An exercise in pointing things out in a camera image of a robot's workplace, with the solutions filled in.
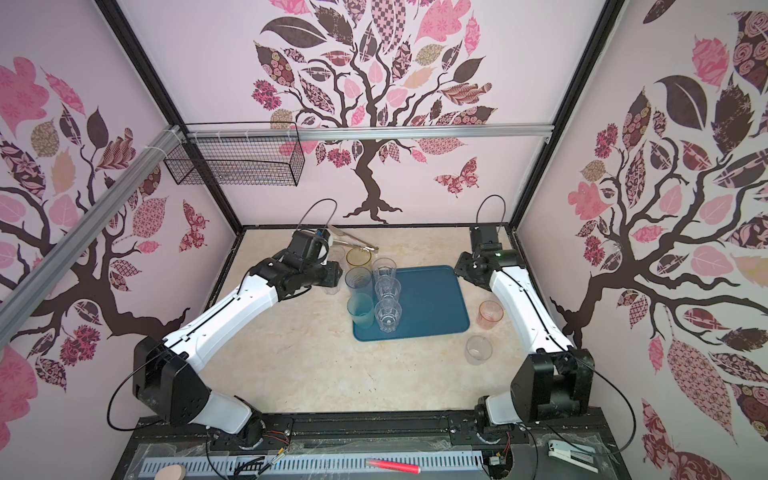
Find pink transparent cup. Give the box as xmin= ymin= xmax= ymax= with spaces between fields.
xmin=476 ymin=300 xmax=504 ymax=330

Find yellow transparent cup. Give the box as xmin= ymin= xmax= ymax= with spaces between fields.
xmin=345 ymin=248 xmax=373 ymax=268

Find tall blue frosted cup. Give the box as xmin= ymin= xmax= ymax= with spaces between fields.
xmin=344 ymin=267 xmax=374 ymax=298

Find green textured plastic cup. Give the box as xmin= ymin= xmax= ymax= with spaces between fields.
xmin=346 ymin=293 xmax=374 ymax=329

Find teal plastic tray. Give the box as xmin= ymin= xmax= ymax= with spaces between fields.
xmin=353 ymin=265 xmax=470 ymax=342

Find clear glass near right arm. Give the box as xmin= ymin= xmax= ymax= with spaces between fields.
xmin=464 ymin=335 xmax=493 ymax=366

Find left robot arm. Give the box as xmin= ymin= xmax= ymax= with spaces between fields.
xmin=131 ymin=228 xmax=342 ymax=449

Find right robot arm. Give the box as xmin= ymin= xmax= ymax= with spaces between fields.
xmin=454 ymin=224 xmax=594 ymax=425

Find metal serving tongs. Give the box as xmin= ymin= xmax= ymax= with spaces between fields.
xmin=328 ymin=225 xmax=379 ymax=253

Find white stapler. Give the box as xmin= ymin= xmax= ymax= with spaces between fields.
xmin=548 ymin=440 xmax=599 ymax=473

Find pink marker pen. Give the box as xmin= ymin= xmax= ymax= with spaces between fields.
xmin=365 ymin=459 xmax=421 ymax=475

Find round beige sponge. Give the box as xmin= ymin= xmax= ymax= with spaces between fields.
xmin=154 ymin=464 xmax=186 ymax=480

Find aluminium rail back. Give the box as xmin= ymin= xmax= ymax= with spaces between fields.
xmin=186 ymin=123 xmax=554 ymax=141

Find aluminium rail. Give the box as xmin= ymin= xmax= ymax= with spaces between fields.
xmin=186 ymin=123 xmax=554 ymax=141
xmin=1 ymin=125 xmax=184 ymax=346

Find black wire basket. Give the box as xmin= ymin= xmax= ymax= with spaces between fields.
xmin=164 ymin=120 xmax=305 ymax=187

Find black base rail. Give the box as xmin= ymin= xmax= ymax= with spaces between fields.
xmin=131 ymin=409 xmax=601 ymax=448

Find grey slotted cable duct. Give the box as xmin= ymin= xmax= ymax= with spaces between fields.
xmin=128 ymin=451 xmax=487 ymax=479

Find aluminium rail left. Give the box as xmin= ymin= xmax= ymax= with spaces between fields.
xmin=1 ymin=125 xmax=184 ymax=346

